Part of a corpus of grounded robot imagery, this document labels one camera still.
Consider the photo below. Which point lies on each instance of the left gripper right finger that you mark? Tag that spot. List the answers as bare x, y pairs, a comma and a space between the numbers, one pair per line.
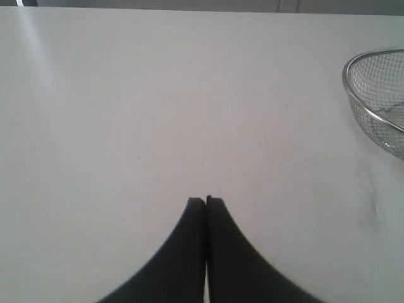
236, 271

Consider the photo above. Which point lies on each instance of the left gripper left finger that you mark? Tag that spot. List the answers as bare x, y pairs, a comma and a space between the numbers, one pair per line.
176, 273

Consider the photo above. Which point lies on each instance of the oval wire mesh basket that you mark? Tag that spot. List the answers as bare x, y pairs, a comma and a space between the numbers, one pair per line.
373, 82

